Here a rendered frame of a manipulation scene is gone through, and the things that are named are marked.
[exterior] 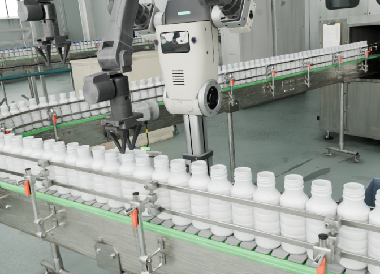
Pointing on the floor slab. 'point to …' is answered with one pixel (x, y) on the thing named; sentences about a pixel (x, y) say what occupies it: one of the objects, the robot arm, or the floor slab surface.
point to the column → (86, 15)
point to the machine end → (330, 120)
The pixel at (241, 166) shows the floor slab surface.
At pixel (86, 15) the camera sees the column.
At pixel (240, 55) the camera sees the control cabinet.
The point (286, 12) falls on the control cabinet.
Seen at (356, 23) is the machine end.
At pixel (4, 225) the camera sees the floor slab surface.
